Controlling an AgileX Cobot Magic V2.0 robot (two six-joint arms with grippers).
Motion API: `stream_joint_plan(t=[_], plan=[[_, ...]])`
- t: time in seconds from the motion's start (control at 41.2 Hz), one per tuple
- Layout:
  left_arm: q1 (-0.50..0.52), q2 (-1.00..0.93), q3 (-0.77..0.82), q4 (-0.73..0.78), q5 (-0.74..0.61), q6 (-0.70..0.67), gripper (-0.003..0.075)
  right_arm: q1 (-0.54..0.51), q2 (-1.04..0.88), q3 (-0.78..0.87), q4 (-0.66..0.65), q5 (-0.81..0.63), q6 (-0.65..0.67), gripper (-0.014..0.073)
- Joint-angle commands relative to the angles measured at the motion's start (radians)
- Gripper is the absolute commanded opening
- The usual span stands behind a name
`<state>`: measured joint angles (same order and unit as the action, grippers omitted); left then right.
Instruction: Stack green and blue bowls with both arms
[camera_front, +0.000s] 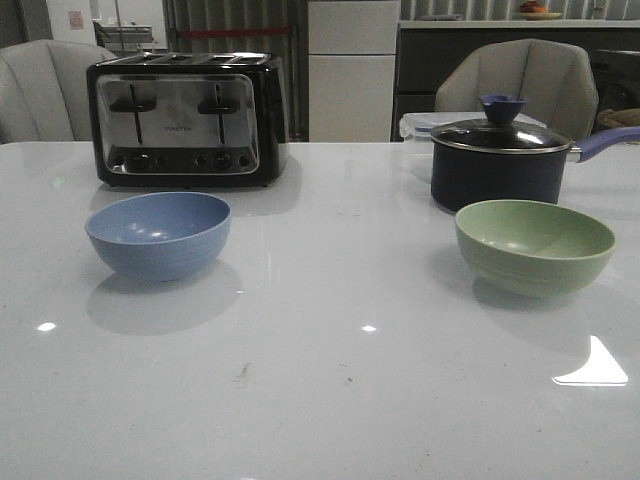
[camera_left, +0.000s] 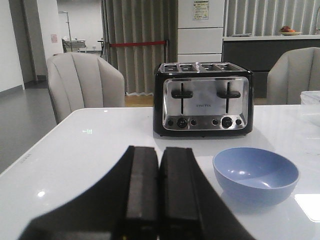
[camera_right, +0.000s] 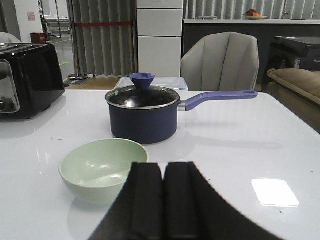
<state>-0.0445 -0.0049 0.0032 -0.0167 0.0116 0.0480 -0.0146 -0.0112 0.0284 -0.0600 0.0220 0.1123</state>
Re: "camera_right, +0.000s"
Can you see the fruit plate on counter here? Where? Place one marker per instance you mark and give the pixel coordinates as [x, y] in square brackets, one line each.
[252, 14]

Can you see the clear plastic food container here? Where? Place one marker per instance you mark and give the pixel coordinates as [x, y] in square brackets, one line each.
[175, 83]

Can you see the dark blue saucepan purple handle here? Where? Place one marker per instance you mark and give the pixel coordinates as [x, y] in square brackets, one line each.
[149, 126]

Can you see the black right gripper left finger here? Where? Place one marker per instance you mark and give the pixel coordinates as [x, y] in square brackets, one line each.
[137, 212]

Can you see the light green bowl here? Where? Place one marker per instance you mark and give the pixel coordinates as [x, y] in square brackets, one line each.
[96, 171]

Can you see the beige upholstered chair right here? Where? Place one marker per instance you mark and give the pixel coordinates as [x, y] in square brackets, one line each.
[227, 61]

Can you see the glass lid blue knob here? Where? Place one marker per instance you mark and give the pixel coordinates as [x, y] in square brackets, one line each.
[142, 95]

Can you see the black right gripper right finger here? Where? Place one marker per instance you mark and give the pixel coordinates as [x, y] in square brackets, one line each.
[195, 211]

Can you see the black chrome four-slot toaster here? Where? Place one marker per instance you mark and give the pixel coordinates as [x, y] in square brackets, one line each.
[30, 79]

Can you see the red box on floor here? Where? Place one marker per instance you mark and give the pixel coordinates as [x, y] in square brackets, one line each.
[38, 37]

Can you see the dark cabinet far right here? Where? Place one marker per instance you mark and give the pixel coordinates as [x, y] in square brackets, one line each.
[292, 52]

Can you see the barrier post with red belt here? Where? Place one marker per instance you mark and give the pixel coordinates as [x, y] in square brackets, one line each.
[77, 76]

